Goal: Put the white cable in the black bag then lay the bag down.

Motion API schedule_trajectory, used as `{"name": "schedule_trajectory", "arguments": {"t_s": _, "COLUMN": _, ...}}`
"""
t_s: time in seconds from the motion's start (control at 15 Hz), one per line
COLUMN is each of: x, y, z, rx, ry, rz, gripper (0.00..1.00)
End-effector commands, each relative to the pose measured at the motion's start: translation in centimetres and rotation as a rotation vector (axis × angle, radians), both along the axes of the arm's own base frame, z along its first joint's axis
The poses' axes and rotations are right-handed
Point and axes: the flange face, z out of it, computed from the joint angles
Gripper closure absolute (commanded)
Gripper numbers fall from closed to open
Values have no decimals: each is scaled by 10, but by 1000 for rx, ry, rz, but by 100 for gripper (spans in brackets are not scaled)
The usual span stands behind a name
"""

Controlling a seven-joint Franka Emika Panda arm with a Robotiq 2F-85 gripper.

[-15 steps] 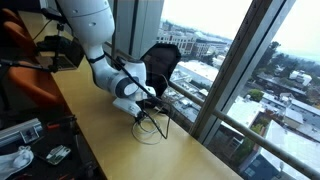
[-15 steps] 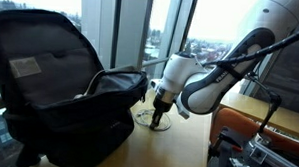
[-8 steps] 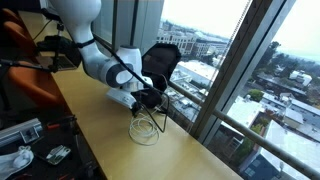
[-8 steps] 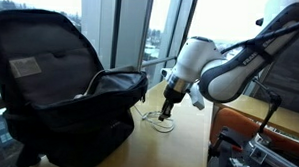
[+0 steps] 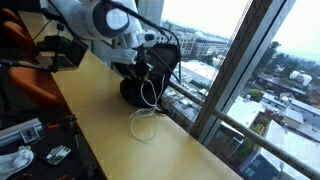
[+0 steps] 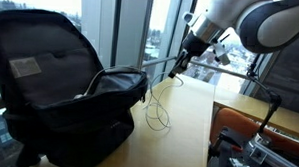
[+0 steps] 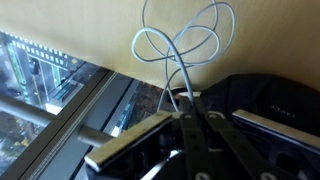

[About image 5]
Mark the white face mask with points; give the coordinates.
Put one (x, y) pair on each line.
(15, 161)

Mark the orange office chair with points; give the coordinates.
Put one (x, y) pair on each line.
(33, 85)

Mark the aluminium extrusion rail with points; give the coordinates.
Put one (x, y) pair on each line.
(16, 131)

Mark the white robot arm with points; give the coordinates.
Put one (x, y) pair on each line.
(100, 20)

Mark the dark laptop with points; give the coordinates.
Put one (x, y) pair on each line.
(75, 53)

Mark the grey window frame post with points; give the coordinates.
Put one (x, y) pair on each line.
(233, 66)

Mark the black backpack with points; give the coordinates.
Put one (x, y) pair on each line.
(166, 60)

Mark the small green circuit board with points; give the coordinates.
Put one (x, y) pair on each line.
(58, 155)

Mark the black camera stand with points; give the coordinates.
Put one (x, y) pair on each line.
(55, 66)

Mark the metal window railing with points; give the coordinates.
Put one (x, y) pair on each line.
(253, 135)

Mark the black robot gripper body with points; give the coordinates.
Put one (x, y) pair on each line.
(143, 63)

